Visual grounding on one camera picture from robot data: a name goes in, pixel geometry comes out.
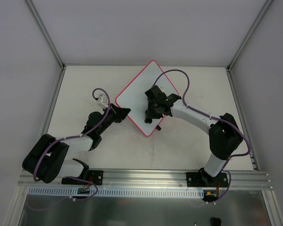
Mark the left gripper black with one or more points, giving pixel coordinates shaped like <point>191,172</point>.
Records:
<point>118,115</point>

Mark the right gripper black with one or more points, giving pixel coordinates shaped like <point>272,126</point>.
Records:
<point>152,110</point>

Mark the black bone-shaped eraser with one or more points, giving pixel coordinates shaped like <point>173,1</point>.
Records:
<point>148,120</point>

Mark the pink framed whiteboard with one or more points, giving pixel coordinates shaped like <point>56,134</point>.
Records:
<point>133,95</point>

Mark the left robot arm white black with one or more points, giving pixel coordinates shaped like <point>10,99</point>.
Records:
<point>47,159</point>

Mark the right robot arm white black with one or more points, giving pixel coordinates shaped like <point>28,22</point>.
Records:
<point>224,137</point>

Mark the black object bottom edge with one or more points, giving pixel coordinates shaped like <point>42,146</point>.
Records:
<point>216,221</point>

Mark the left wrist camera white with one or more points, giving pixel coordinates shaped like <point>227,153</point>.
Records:
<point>102,101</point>

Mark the aluminium mounting rail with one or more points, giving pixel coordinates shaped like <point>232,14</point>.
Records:
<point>175,179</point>

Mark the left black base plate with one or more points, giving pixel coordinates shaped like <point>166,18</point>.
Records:
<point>96,176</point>

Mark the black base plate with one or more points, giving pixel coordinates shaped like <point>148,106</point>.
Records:
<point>96,176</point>
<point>199,179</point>

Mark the left aluminium frame post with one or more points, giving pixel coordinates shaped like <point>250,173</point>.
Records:
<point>44,31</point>

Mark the aluminium frame post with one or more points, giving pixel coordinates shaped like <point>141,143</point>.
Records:
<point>267,4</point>
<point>44,31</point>

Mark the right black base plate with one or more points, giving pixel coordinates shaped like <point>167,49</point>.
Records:
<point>199,179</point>

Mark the right aluminium frame post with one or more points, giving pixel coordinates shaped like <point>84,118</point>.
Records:
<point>267,4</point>

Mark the white slotted cable duct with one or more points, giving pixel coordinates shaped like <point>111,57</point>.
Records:
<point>117,192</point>

